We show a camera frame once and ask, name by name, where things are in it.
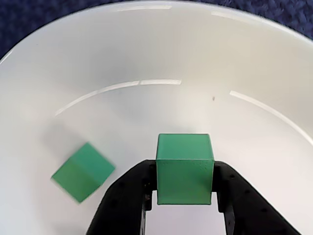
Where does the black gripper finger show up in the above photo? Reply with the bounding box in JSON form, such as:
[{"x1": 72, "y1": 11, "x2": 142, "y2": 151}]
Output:
[
  {"x1": 210, "y1": 161, "x2": 301, "y2": 235},
  {"x1": 85, "y1": 160, "x2": 157, "y2": 235}
]

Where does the white round plate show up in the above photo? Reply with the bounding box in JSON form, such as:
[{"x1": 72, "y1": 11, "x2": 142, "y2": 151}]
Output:
[{"x1": 0, "y1": 3, "x2": 313, "y2": 235}]

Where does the green cube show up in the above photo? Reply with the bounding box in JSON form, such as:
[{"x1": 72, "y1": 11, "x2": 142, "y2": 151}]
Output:
[
  {"x1": 156, "y1": 133, "x2": 215, "y2": 206},
  {"x1": 50, "y1": 141, "x2": 116, "y2": 204}
]

